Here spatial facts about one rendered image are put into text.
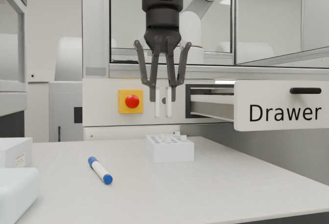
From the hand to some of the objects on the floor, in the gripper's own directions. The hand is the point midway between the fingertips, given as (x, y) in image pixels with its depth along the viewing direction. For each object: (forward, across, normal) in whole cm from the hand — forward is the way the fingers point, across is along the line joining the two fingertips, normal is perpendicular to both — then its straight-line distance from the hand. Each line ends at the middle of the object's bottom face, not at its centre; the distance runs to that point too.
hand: (162, 102), depth 64 cm
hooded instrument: (+88, -147, +51) cm, 179 cm away
